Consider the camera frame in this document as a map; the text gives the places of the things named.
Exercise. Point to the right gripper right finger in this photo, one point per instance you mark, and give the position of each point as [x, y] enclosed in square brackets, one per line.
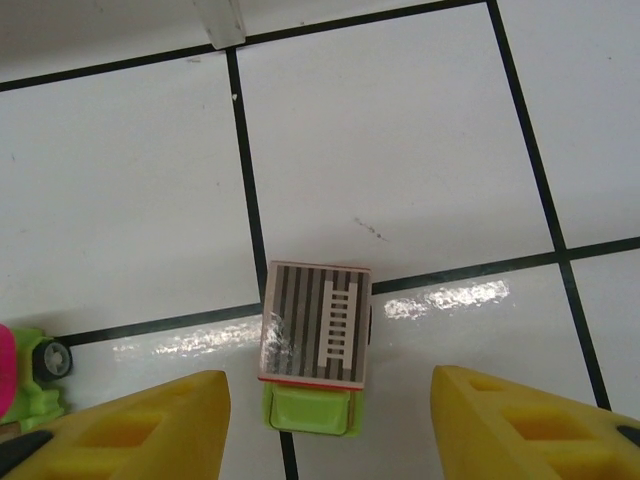
[500, 435]

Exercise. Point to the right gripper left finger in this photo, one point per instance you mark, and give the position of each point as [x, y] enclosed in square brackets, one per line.
[165, 430]

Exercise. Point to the pink roof green toy truck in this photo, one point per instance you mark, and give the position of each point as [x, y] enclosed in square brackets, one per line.
[35, 395]

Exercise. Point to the striped roof green toy truck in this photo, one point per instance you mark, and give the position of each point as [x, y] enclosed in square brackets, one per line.
[310, 325]

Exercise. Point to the wooden two-tier shelf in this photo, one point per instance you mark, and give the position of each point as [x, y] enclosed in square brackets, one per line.
[222, 20]

